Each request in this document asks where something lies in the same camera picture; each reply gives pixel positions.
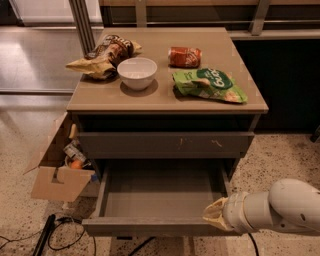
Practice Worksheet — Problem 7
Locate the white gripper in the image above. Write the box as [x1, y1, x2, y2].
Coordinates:
[202, 192, 254, 234]

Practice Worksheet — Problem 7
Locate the grey drawer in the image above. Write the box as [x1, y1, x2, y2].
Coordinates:
[79, 132, 254, 159]
[82, 169, 228, 237]

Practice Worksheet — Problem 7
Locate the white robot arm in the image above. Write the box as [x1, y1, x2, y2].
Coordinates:
[203, 179, 320, 236]

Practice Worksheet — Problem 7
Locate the grey top drawer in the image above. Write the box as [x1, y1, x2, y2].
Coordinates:
[79, 132, 254, 159]

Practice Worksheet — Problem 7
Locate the grey drawer cabinet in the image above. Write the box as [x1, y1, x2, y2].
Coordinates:
[65, 27, 270, 256]

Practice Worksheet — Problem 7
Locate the green snack bag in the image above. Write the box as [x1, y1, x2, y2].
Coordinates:
[172, 68, 248, 104]

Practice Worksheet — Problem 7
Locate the small orange fruit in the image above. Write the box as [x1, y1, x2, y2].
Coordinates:
[70, 160, 83, 169]

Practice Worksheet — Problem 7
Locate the labelled can in box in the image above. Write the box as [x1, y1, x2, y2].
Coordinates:
[63, 144, 86, 162]

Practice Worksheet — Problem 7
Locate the orange soda can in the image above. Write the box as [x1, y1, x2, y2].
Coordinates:
[168, 47, 202, 68]

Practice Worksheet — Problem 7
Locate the white ceramic bowl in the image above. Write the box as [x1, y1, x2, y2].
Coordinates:
[117, 57, 157, 91]

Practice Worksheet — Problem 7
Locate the open cardboard box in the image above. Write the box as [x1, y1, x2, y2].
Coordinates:
[25, 112, 100, 202]

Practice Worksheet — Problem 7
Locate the black stick on floor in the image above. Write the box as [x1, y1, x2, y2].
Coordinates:
[32, 214, 56, 256]

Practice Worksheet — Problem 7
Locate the brown chip bag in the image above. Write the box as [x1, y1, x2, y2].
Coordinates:
[66, 35, 142, 80]

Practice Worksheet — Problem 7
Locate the black power cable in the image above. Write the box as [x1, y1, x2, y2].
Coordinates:
[127, 231, 260, 256]

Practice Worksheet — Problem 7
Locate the black floor cable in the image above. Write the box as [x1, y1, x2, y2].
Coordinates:
[0, 216, 98, 256]

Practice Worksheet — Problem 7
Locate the metal window frame post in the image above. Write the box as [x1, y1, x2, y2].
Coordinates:
[68, 0, 95, 55]

